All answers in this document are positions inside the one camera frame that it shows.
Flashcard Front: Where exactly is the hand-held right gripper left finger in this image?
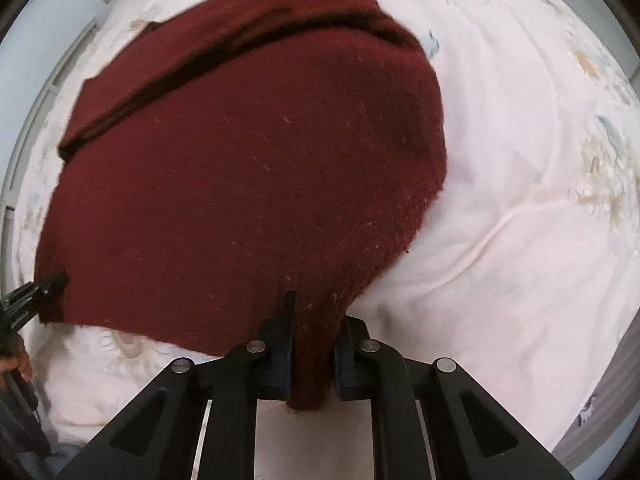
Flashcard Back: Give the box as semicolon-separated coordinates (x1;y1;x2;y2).
52;290;299;480

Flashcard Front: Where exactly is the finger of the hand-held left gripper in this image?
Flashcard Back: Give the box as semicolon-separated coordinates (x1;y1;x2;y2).
0;272;70;335

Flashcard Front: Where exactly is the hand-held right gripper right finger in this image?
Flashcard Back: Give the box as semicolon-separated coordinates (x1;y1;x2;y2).
334;316;576;480

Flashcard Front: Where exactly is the dark red knit sweater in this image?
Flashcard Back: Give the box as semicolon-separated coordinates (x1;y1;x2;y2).
35;0;447;413

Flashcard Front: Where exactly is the person's left hand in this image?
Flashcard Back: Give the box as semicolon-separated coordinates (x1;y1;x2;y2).
0;334;34;382

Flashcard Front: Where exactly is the white floral duvet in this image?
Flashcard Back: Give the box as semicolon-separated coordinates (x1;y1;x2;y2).
10;0;640;453

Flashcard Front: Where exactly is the grey bed frame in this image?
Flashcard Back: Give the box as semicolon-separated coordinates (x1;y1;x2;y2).
552;350;640;468

